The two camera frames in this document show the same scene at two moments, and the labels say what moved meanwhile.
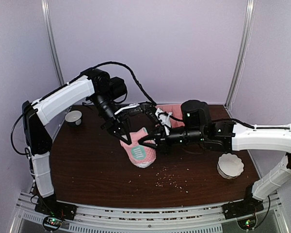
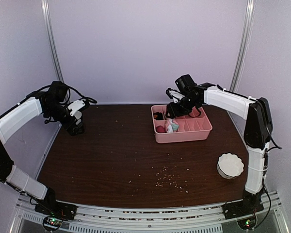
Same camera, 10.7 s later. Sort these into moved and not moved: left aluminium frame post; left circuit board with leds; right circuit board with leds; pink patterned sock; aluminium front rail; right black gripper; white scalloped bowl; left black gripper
Moved: left black gripper; right black gripper; pink patterned sock
Not moved: left circuit board with leds; left aluminium frame post; aluminium front rail; right circuit board with leds; white scalloped bowl
